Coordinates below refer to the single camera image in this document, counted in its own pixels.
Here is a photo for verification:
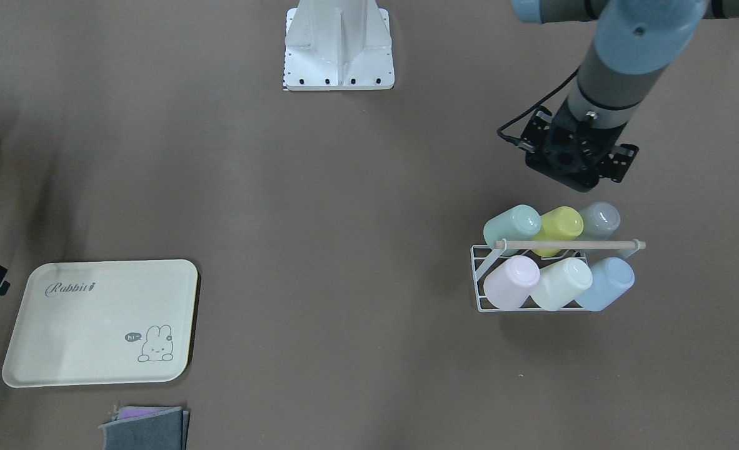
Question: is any pink plastic cup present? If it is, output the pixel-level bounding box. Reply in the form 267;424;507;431
482;254;541;311

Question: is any blue plastic cup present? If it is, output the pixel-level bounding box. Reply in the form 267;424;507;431
575;257;635;311

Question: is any grey folded cloth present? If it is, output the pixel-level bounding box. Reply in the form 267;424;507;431
99;406;189;449

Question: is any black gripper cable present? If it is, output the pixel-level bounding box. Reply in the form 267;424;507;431
496;67;580;151

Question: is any yellow plastic cup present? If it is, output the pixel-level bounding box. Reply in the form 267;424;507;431
533;207;585;241

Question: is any cream rabbit tray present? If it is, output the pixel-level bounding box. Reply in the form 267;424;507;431
2;259;199;388

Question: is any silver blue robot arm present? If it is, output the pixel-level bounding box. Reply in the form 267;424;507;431
498;1;739;192

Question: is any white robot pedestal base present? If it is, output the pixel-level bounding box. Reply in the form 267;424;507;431
282;1;396;91

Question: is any cream plastic cup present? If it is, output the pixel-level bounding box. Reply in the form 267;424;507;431
530;258;593;311

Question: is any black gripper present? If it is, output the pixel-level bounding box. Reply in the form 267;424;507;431
525;105;628;192

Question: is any white wire cup rack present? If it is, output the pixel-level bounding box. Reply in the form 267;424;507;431
470;239;646;314

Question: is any grey plastic cup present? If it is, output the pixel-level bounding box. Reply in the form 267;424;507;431
577;202;621;241

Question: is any green plastic cup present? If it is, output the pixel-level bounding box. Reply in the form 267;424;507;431
482;204;542;248

